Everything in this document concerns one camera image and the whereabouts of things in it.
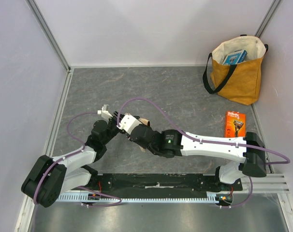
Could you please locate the mustard tote bag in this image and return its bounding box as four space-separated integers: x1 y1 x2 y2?
202 35 269 105

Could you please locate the orange razor package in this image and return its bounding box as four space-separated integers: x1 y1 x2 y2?
224 111 246 138

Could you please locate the beige folding umbrella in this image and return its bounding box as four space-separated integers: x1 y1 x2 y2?
127 116 150 152

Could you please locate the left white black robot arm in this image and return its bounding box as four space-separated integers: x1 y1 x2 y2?
21 112 121 207

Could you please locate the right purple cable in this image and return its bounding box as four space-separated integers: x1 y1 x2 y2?
116 97 291 210

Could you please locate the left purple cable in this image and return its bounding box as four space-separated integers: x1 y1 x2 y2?
33 111 123 208

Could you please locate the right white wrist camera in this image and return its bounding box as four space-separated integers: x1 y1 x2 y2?
117 114 141 135

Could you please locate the white slotted cable duct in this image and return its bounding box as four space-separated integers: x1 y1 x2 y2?
56 190 233 204

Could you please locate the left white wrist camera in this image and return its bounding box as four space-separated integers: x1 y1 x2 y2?
97 104 113 120

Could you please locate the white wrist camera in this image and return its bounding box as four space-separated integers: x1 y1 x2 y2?
117 114 141 135
97 104 113 120

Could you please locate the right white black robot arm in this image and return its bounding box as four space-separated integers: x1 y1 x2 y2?
129 124 266 184

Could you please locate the blue razor box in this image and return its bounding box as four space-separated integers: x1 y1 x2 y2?
222 49 248 65

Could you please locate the purple cable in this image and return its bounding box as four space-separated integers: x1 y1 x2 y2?
33 111 123 208
116 97 291 210

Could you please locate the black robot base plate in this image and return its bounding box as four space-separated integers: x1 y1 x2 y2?
86 174 243 198

